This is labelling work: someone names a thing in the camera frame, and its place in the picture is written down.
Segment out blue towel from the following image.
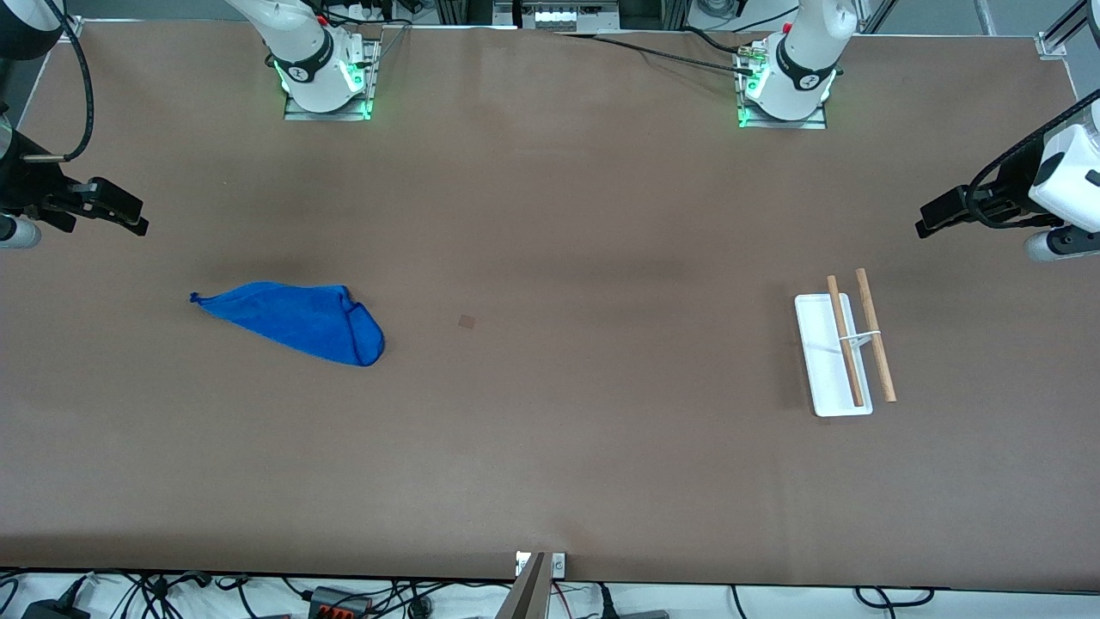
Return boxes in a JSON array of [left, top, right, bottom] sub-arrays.
[[189, 282, 385, 367]]

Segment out white rack with wooden rods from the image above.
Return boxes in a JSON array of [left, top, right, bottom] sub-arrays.
[[794, 268, 897, 418]]

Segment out black power adapter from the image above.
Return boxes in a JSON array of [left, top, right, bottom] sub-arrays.
[[21, 599, 91, 619]]

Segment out white power strip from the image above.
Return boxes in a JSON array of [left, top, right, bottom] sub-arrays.
[[520, 0, 621, 31]]

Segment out black box with orange connectors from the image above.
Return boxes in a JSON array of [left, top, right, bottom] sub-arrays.
[[308, 586, 375, 619]]

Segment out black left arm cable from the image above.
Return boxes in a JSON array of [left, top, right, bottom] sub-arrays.
[[962, 93, 1100, 231]]

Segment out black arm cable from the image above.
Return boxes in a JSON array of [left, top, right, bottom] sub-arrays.
[[962, 93, 1100, 231], [21, 0, 94, 164]]

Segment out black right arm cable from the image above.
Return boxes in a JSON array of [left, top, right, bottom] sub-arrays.
[[21, 0, 94, 164]]

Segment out aluminium frame profile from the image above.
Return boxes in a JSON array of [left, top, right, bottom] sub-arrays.
[[1044, 0, 1100, 48]]

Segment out long black table cable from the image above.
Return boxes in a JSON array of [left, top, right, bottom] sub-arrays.
[[554, 31, 757, 77]]

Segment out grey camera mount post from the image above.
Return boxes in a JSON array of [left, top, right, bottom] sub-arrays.
[[496, 553, 551, 619]]

